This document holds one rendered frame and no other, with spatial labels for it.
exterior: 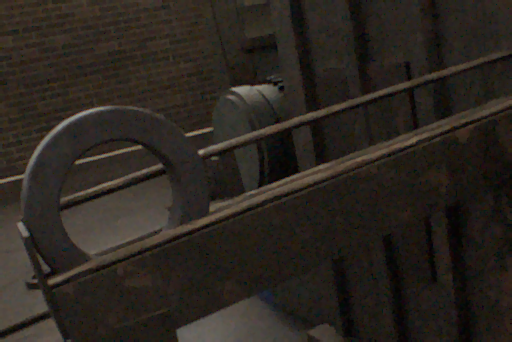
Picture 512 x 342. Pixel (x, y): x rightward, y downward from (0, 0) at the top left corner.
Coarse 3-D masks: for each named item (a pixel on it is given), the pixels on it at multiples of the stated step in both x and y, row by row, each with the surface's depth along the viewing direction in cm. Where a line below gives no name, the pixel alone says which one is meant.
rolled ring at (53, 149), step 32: (64, 128) 58; (96, 128) 60; (128, 128) 61; (160, 128) 63; (32, 160) 59; (64, 160) 59; (160, 160) 65; (192, 160) 65; (32, 192) 58; (192, 192) 65; (32, 224) 58; (64, 256) 60; (96, 256) 64
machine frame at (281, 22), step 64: (320, 0) 131; (384, 0) 113; (448, 0) 99; (320, 64) 138; (384, 64) 117; (448, 64) 104; (320, 128) 145; (384, 128) 122; (384, 256) 131; (448, 256) 113; (384, 320) 137; (448, 320) 117
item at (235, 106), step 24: (240, 96) 201; (264, 96) 203; (216, 120) 218; (240, 120) 201; (264, 120) 196; (216, 144) 224; (264, 144) 195; (288, 144) 200; (240, 168) 211; (264, 168) 199; (288, 168) 203; (288, 288) 192; (312, 288) 178; (312, 312) 182
